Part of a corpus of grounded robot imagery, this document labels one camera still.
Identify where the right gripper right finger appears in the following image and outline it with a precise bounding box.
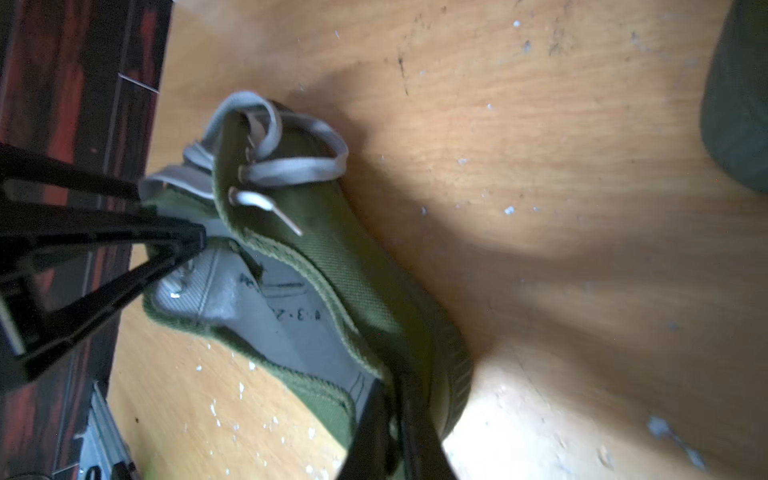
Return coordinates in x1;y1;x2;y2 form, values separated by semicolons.
398;374;457;480

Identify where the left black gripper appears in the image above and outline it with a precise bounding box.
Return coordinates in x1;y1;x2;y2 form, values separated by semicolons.
1;144;206;392

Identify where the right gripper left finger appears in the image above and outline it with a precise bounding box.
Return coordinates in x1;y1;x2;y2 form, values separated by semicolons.
337;380;391;480

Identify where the green shoe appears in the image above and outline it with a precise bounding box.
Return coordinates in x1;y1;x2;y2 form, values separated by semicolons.
699;0;767;193
139;91;473;479

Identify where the front aluminium frame rail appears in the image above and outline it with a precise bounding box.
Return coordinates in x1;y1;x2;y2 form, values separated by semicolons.
77;383;141;480

